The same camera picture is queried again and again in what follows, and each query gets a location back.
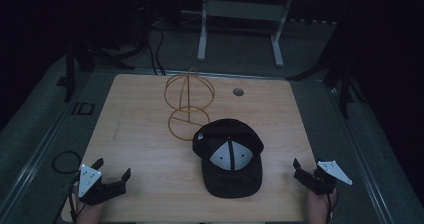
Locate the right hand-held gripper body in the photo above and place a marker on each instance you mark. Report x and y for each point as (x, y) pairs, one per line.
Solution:
(328, 176)

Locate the black tripod stand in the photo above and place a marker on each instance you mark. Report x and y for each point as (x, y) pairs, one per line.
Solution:
(70, 74)
(343, 80)

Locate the person's right hand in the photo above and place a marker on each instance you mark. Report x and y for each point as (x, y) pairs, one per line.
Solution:
(318, 208)

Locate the black baseball cap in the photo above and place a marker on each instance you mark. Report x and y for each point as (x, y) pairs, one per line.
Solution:
(230, 157)

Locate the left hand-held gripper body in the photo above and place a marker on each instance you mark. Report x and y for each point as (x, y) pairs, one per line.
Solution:
(88, 181)

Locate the person's left hand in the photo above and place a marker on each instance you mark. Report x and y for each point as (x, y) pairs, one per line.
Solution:
(89, 214)

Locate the white metal table frame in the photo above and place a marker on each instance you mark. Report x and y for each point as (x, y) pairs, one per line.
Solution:
(241, 10)

